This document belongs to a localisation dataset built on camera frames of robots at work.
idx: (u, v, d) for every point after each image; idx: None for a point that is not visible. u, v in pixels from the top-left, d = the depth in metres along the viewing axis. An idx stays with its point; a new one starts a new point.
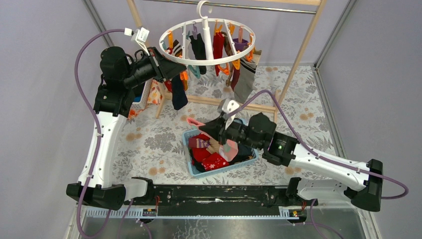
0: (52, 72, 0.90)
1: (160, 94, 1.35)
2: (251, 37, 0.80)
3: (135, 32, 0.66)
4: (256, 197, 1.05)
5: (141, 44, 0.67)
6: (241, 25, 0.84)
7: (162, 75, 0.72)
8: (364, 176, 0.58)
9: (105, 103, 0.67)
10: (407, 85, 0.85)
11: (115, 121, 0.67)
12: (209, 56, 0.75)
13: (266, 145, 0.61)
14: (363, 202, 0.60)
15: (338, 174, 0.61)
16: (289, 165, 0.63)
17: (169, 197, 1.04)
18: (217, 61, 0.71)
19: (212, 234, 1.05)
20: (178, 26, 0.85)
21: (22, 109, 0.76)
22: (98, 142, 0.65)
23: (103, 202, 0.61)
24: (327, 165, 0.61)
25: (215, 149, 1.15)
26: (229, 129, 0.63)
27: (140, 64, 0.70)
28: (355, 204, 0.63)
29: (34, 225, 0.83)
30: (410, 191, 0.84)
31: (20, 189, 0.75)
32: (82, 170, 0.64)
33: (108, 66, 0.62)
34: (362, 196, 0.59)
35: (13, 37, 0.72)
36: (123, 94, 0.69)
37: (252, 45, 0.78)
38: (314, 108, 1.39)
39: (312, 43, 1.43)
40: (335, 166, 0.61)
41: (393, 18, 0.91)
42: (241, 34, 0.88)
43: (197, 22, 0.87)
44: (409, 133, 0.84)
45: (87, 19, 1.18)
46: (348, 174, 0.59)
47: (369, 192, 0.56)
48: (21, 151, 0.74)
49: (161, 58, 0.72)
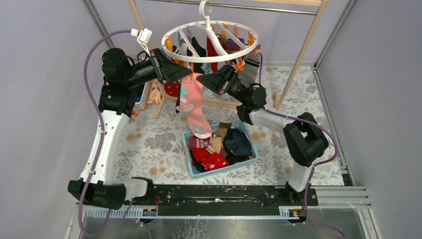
0: (52, 73, 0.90)
1: (160, 94, 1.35)
2: (250, 34, 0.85)
3: (139, 32, 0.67)
4: (256, 197, 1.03)
5: (143, 44, 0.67)
6: (235, 24, 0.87)
7: (164, 77, 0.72)
8: (289, 120, 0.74)
9: (109, 103, 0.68)
10: (408, 86, 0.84)
11: (118, 119, 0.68)
12: (221, 52, 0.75)
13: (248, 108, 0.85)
14: (292, 145, 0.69)
15: (273, 120, 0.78)
16: (250, 117, 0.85)
17: (169, 197, 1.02)
18: (233, 56, 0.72)
19: (212, 234, 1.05)
20: (174, 31, 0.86)
21: (22, 109, 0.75)
22: (101, 139, 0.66)
23: (103, 200, 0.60)
24: (268, 115, 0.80)
25: (215, 149, 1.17)
26: (228, 84, 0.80)
27: (141, 65, 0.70)
28: (291, 152, 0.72)
29: (34, 226, 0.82)
30: (411, 193, 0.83)
31: (20, 190, 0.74)
32: (85, 167, 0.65)
33: (110, 70, 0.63)
34: (288, 138, 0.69)
35: (12, 37, 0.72)
36: (126, 94, 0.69)
37: (256, 39, 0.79)
38: (314, 108, 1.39)
39: (313, 43, 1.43)
40: (274, 116, 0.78)
41: (394, 18, 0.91)
42: (236, 33, 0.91)
43: (190, 25, 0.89)
44: (409, 133, 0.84)
45: (87, 19, 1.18)
46: (279, 120, 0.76)
47: (287, 129, 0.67)
48: (21, 153, 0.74)
49: (164, 59, 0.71)
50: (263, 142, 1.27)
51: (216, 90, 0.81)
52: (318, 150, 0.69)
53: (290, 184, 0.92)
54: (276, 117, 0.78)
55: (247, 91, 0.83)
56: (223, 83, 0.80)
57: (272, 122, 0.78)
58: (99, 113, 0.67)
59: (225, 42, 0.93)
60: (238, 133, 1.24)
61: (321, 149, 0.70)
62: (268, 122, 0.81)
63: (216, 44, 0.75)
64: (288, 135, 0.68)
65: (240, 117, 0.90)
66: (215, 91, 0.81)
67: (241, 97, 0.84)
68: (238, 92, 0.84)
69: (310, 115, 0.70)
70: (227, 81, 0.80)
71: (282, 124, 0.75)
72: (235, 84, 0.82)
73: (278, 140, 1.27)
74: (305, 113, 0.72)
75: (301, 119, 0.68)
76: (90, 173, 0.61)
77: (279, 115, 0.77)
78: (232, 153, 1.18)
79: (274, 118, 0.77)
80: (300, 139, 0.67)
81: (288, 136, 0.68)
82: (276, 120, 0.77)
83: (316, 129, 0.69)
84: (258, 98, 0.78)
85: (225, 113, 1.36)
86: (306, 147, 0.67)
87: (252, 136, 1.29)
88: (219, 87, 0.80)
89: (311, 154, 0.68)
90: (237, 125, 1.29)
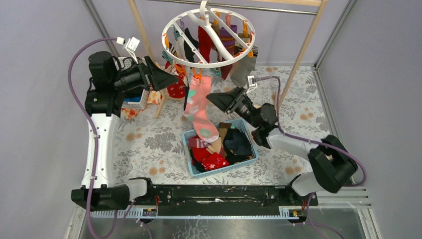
0: (52, 73, 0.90)
1: (160, 94, 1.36)
2: (245, 24, 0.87)
3: (126, 41, 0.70)
4: (256, 197, 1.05)
5: (131, 52, 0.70)
6: (228, 12, 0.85)
7: (153, 84, 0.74)
8: (313, 144, 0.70)
9: (96, 104, 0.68)
10: (408, 85, 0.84)
11: (108, 121, 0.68)
12: (228, 55, 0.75)
13: (262, 129, 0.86)
14: (320, 173, 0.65)
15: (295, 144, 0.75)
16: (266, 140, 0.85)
17: (169, 197, 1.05)
18: (242, 56, 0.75)
19: (212, 234, 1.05)
20: (168, 25, 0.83)
21: (22, 108, 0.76)
22: (95, 143, 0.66)
23: (109, 202, 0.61)
24: (289, 140, 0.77)
25: (215, 149, 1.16)
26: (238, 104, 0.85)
27: (129, 71, 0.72)
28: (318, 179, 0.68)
29: (34, 225, 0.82)
30: (411, 193, 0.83)
31: (20, 190, 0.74)
32: (84, 173, 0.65)
33: (98, 68, 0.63)
34: (315, 165, 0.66)
35: (12, 37, 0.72)
36: (112, 94, 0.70)
37: (255, 31, 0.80)
38: (314, 108, 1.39)
39: (313, 43, 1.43)
40: (295, 139, 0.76)
41: (394, 18, 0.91)
42: (228, 21, 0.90)
43: (183, 16, 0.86)
44: (409, 133, 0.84)
45: (87, 19, 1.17)
46: (301, 144, 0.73)
47: (313, 156, 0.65)
48: (21, 152, 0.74)
49: (154, 67, 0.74)
50: None
51: (223, 110, 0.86)
52: (348, 175, 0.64)
53: (292, 186, 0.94)
54: (298, 141, 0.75)
55: (255, 111, 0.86)
56: (231, 104, 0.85)
57: (294, 145, 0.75)
58: (89, 119, 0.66)
59: (217, 30, 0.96)
60: (239, 133, 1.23)
61: (352, 174, 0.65)
62: (288, 145, 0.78)
63: (220, 44, 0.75)
64: (315, 162, 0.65)
65: (257, 141, 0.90)
66: (224, 110, 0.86)
67: (252, 118, 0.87)
68: (246, 114, 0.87)
69: (335, 138, 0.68)
70: (236, 103, 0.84)
71: (305, 148, 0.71)
72: (244, 104, 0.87)
73: None
74: (330, 136, 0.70)
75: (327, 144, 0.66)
76: (91, 179, 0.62)
77: (302, 139, 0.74)
78: (232, 152, 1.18)
79: (296, 142, 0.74)
80: (328, 165, 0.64)
81: (314, 162, 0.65)
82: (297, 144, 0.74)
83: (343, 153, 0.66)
84: (266, 114, 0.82)
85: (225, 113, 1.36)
86: (337, 174, 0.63)
87: None
88: (227, 107, 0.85)
89: (342, 180, 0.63)
90: (237, 125, 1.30)
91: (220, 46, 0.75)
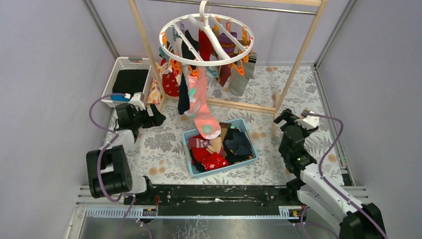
0: (51, 73, 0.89)
1: (160, 94, 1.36)
2: (244, 31, 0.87)
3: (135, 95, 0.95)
4: (256, 197, 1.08)
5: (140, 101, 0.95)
6: (228, 18, 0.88)
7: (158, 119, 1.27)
8: (352, 206, 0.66)
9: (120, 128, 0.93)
10: (409, 85, 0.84)
11: (128, 131, 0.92)
12: (224, 55, 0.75)
13: (290, 151, 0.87)
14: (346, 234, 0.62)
15: (332, 197, 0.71)
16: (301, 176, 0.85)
17: (169, 197, 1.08)
18: (237, 58, 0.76)
19: (212, 234, 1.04)
20: (168, 25, 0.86)
21: (20, 107, 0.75)
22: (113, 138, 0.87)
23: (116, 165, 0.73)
24: (326, 186, 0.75)
25: (215, 149, 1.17)
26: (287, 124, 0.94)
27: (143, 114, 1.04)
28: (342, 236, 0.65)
29: (33, 226, 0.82)
30: (411, 194, 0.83)
31: (19, 190, 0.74)
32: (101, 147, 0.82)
33: (122, 110, 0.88)
34: (345, 227, 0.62)
35: (11, 36, 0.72)
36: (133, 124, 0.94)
37: (254, 37, 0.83)
38: (314, 108, 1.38)
39: (313, 43, 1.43)
40: (333, 191, 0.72)
41: (395, 18, 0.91)
42: (229, 28, 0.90)
43: (183, 18, 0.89)
44: (410, 133, 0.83)
45: (87, 19, 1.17)
46: (338, 200, 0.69)
47: (350, 222, 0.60)
48: (20, 152, 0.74)
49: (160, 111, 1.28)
50: (263, 142, 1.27)
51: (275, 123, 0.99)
52: None
53: (297, 193, 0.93)
54: (333, 194, 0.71)
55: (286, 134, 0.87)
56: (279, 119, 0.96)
57: (330, 197, 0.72)
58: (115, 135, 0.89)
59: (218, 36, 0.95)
60: (239, 133, 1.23)
61: None
62: (323, 191, 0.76)
63: (217, 45, 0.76)
64: (347, 226, 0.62)
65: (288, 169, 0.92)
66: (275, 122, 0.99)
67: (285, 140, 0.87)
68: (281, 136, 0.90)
69: (377, 210, 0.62)
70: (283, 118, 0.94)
71: (340, 205, 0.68)
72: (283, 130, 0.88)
73: (278, 140, 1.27)
74: (372, 205, 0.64)
75: (364, 212, 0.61)
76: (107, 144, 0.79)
77: (341, 195, 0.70)
78: (232, 152, 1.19)
79: (333, 195, 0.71)
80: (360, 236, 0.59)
81: (347, 227, 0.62)
82: (330, 193, 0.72)
83: (378, 225, 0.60)
84: (291, 133, 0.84)
85: (225, 113, 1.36)
86: None
87: (252, 136, 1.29)
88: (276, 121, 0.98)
89: None
90: (237, 125, 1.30)
91: (217, 46, 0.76)
